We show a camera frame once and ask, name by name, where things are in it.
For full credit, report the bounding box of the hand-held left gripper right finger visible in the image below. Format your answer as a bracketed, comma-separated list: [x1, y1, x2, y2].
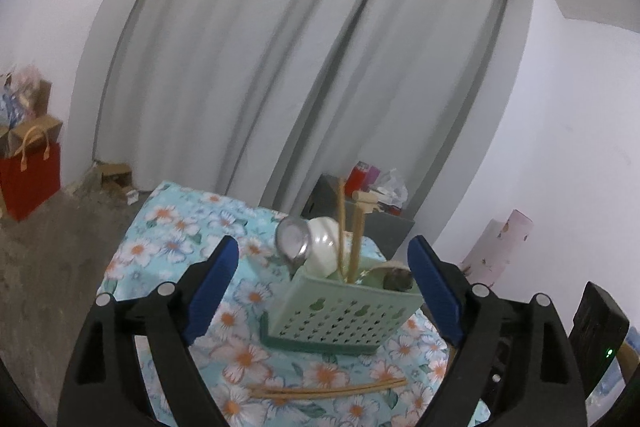
[407, 235, 587, 427]

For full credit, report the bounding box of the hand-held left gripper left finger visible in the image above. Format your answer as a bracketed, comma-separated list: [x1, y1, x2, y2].
[57, 235, 240, 427]

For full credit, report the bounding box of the metal spoon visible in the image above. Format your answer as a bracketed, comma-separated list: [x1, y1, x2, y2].
[275, 216, 312, 268]
[384, 271, 415, 293]

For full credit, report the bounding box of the green perforated utensil holder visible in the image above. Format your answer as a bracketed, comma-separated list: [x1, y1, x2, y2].
[260, 252, 425, 356]

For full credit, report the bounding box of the bunch of wooden chopsticks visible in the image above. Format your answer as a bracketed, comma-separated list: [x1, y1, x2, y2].
[245, 377, 408, 401]

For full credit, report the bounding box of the wooden framed dark chair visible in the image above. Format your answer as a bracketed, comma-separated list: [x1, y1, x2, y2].
[617, 342, 640, 391]

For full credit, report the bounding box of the blue floral blanket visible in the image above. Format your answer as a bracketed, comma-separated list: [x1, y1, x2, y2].
[97, 179, 493, 427]

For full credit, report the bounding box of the pink rolled paper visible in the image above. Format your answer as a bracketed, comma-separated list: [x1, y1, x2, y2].
[460, 208, 534, 278]

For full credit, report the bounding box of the brown paper roll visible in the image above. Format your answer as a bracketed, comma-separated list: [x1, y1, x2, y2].
[352, 191, 384, 213]

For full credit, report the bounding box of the red thermos bottle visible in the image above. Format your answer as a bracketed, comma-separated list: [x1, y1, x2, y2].
[352, 162, 371, 193]

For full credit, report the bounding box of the grey cabinet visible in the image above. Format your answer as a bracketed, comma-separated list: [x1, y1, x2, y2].
[302, 174, 416, 259]

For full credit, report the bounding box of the small cardboard box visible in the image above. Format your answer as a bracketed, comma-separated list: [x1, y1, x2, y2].
[100, 163, 134, 190]

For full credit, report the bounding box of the red gift bag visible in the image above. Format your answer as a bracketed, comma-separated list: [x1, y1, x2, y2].
[0, 127, 62, 223]

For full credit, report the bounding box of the grey curtain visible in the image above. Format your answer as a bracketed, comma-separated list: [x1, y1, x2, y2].
[260, 0, 512, 229]
[92, 0, 431, 208]

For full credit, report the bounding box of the brown cardboard box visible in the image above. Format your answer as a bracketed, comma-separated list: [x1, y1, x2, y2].
[0, 79, 64, 158]

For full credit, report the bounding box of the blue white plastic bag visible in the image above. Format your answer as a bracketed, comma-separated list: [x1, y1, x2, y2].
[0, 72, 26, 128]

